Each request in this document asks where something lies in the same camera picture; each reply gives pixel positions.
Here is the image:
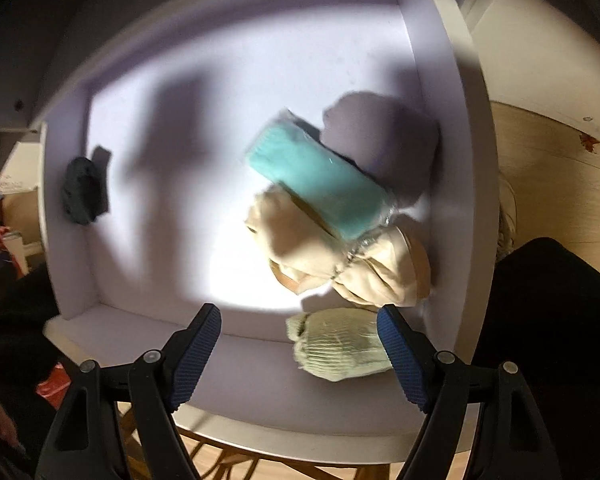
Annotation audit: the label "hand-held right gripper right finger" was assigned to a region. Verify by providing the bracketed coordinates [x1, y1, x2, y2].
[376, 304, 563, 480]

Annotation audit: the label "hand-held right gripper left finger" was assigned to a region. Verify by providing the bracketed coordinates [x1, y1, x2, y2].
[35, 302, 222, 480]

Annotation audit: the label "pale ribbed knit sock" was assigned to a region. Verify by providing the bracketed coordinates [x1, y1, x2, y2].
[286, 309, 395, 383]

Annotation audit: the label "white drawer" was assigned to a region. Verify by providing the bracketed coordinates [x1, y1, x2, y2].
[40, 0, 503, 463]

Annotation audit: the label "teal garment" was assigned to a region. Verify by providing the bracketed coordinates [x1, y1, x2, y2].
[245, 108, 396, 241]

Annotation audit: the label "dark green knit sock bundle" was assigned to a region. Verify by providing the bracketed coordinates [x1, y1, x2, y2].
[62, 156, 111, 226]

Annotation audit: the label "rattan stool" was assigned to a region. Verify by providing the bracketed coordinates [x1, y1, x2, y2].
[117, 400, 396, 480]

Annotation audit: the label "red plastic packet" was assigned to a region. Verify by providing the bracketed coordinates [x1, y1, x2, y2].
[37, 365, 71, 406]

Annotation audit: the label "person's right leg black trousers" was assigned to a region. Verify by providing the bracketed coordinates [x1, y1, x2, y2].
[472, 237, 600, 480]

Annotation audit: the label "person's leg black trousers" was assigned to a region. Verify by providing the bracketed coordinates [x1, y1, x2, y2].
[0, 260, 76, 480]
[472, 237, 600, 480]

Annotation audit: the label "beige folded garment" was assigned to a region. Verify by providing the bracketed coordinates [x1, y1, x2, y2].
[244, 185, 432, 308]

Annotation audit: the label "person's left leg black trousers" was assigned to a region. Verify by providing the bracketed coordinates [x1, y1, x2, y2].
[0, 260, 76, 480]

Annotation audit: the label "lavender folded garment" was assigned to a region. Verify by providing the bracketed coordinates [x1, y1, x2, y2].
[321, 91, 441, 206]

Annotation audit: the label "red cloth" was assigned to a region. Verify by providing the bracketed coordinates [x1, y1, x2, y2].
[0, 227, 28, 276]

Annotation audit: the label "cardboard box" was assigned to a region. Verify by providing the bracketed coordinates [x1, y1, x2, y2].
[0, 140, 43, 196]

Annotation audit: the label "white dresser frame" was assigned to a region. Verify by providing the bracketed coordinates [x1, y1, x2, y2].
[0, 0, 476, 133]

